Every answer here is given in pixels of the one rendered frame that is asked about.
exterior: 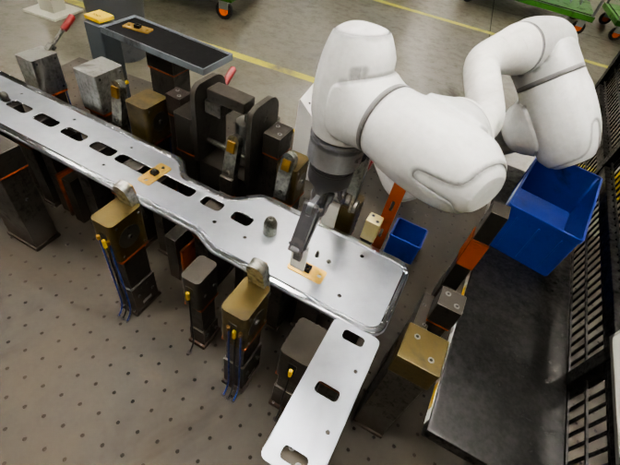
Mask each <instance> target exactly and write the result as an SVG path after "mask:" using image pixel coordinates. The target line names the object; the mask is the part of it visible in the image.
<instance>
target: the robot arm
mask: <svg viewBox="0 0 620 465"><path fill-rule="evenodd" d="M396 63H397V56H396V49H395V43H394V40H393V36H392V33H391V32H390V31H389V30H387V29H386V28H383V27H381V26H379V25H376V24H374V23H370V22H367V21H362V20H351V21H347V22H344V23H342V24H340V25H339V26H337V27H336V28H334V29H333V30H332V32H331V33H330V35H329V37H328V40H327V42H326V44H325V47H324V49H323V52H322V54H321V57H320V60H319V63H318V66H317V70H316V77H315V81H314V87H313V93H312V102H311V113H312V121H313V122H312V126H311V131H310V139H309V145H308V150H307V157H308V160H309V161H310V163H309V169H308V179H309V181H310V182H311V184H312V185H313V189H312V192H311V194H310V195H311V196H310V199H309V200H307V199H306V200H305V201H304V204H303V208H302V212H301V215H300V218H299V220H298V222H297V225H296V227H295V230H294V233H293V235H292V239H291V241H289V246H288V250H290V251H292V256H291V262H290V266H292V267H294V268H297V269H299V270H301V271H304V268H305V264H306V260H307V256H308V252H309V248H310V247H309V246H308V244H309V242H310V240H311V238H312V236H313V233H314V231H315V229H316V226H317V224H318V222H319V220H320V218H321V217H322V219H321V222H320V223H321V224H323V225H325V226H327V227H329V228H330V229H333V228H334V226H335V222H336V219H337V216H338V213H339V209H340V204H342V205H343V204H344V202H345V200H346V199H345V198H342V196H345V195H346V191H347V187H348V186H349V185H350V183H351V180H352V176H353V172H355V170H356V169H357V168H358V166H359V165H360V164H361V160H362V157H363V155H364V154H365V155H366V156H367V157H368V158H369V159H370V160H371V161H372V162H373V163H374V165H375V167H376V171H377V174H378V176H379V179H380V181H381V183H382V186H383V187H384V188H385V190H386V191H387V193H388V194H390V191H391V189H392V186H393V185H394V182H395V183H396V184H397V185H399V186H400V187H401V188H403V189H404V190H405V191H406V193H405V195H404V197H403V199H402V201H401V202H406V201H411V200H414V199H416V198H418V199H419V200H421V201H422V202H424V203H426V204H427V205H429V206H431V207H434V208H436V209H440V210H443V211H445V212H450V213H455V214H460V213H464V212H473V211H475V210H477V209H480V208H482V207H483V206H485V205H486V204H487V203H489V202H490V201H491V200H492V199H493V198H494V197H495V196H496V195H497V194H498V193H499V191H500V190H501V189H502V186H503V185H504V182H505V180H506V173H507V162H506V159H505V156H504V155H506V154H509V153H513V152H517V153H518V154H521V155H529V156H532V157H536V158H537V161H538V162H539V163H540V164H541V165H543V166H545V167H546V168H549V169H554V170H560V169H564V168H567V167H570V166H573V165H576V164H578V163H581V162H583V161H586V160H588V159H590V158H592V157H593V156H594V155H595V154H596V152H597V149H598V148H599V146H600V144H601V140H602V114H601V109H600V105H599V101H598V97H597V94H596V90H595V88H594V85H593V82H592V79H591V77H590V75H589V72H588V70H587V67H586V65H585V62H584V59H583V56H582V53H581V51H580V48H579V45H578V34H577V31H576V29H575V28H574V26H573V25H572V24H571V23H570V22H569V21H567V20H566V19H564V18H560V17H556V16H537V17H531V18H524V19H523V20H521V21H519V22H517V23H514V24H511V25H509V26H508V27H506V28H504V29H503V30H501V31H499V32H498V33H497V34H495V35H493V36H491V37H489V38H488V39H486V40H484V41H482V42H480V43H479V44H477V45H476V46H475V47H474V48H473V49H472V50H471V51H470V52H469V54H468V56H467V57H466V59H465V62H464V66H463V85H464V94H465V98H463V97H449V96H443V95H438V94H434V93H429V94H428V95H424V94H422V93H420V92H417V91H416V90H414V89H411V88H410V87H409V86H407V85H406V84H405V83H404V82H403V80H402V79H401V77H400V76H399V74H398V73H397V72H396V71H395V67H396ZM583 66H584V67H583ZM501 75H507V76H511V78H512V80H513V83H514V86H515V88H516V91H517V94H518V97H519V100H518V101H516V102H515V103H514V104H513V105H512V106H510V107H509V109H508V110H507V112H506V105H505V97H504V92H503V85H502V78H501ZM339 203H340V204H339ZM319 208H321V209H323V210H322V211H319Z"/></svg>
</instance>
